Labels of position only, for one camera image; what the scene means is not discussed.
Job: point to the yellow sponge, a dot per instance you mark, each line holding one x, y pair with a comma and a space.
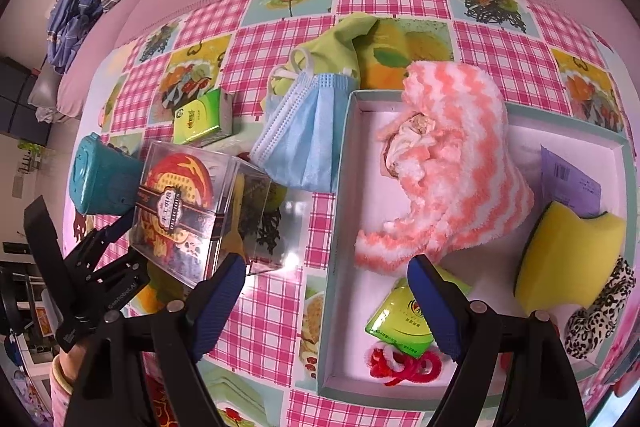
565, 257

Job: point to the dark cabinet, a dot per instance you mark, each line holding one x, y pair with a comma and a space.
15, 97

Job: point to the green tissue packet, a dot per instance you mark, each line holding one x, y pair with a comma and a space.
200, 117
395, 319

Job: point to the purple card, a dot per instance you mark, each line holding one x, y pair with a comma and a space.
565, 177

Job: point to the teal plastic box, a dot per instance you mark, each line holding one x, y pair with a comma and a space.
97, 177

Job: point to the blue clothing pile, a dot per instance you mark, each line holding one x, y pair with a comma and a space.
70, 22

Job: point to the pink checkered printed tablecloth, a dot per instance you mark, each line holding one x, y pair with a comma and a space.
280, 57

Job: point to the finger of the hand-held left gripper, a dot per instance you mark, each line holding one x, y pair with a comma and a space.
45, 242
120, 225

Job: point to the green cloth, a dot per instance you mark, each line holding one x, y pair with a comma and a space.
335, 47

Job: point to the red object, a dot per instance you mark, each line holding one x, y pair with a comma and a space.
627, 387

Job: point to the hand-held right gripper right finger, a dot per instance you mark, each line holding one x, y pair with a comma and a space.
440, 307

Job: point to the black white spotted scrunchie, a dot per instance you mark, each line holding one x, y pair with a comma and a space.
595, 322

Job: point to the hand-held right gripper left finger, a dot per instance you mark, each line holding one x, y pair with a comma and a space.
215, 312

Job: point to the red patterned mat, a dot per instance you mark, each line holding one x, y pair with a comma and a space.
159, 399

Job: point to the pink floral scrunchie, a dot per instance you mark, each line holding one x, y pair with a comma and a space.
407, 152

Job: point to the small green plant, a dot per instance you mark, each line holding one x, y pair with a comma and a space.
31, 149

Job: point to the teal and white cardboard tray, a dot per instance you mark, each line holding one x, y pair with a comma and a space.
365, 187

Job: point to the person's left forearm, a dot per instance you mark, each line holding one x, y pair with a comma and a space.
60, 389

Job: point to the blue face mask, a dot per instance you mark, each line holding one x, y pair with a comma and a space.
305, 132

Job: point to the pink white striped fluffy towel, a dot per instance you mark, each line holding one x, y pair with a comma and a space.
450, 187

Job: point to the clear plastic box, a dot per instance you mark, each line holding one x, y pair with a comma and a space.
175, 207

